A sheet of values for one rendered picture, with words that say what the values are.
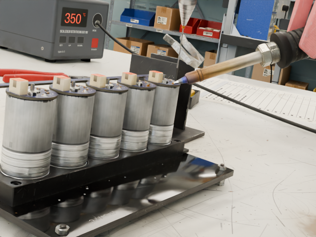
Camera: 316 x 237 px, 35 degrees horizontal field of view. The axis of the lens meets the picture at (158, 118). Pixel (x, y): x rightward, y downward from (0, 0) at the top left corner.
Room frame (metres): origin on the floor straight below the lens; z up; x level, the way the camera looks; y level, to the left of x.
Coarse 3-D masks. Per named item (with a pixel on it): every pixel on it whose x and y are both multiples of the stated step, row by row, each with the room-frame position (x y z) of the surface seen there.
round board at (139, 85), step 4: (120, 80) 0.31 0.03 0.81; (140, 80) 0.32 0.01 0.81; (124, 84) 0.30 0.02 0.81; (136, 84) 0.31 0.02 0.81; (140, 84) 0.30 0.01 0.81; (144, 84) 0.31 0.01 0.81; (148, 84) 0.31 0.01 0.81; (152, 84) 0.32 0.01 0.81; (136, 88) 0.30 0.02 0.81; (140, 88) 0.30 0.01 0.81; (144, 88) 0.30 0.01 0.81; (148, 88) 0.30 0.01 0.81; (152, 88) 0.30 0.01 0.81
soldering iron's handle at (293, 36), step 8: (288, 32) 0.34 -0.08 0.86; (296, 32) 0.34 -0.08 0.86; (272, 40) 0.34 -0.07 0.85; (280, 40) 0.33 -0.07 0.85; (288, 40) 0.33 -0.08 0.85; (296, 40) 0.33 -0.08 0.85; (280, 48) 0.33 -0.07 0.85; (288, 48) 0.33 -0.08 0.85; (296, 48) 0.33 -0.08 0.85; (288, 56) 0.33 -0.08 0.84; (296, 56) 0.34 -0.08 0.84; (304, 56) 0.34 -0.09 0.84; (280, 64) 0.34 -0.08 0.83; (288, 64) 0.33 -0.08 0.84
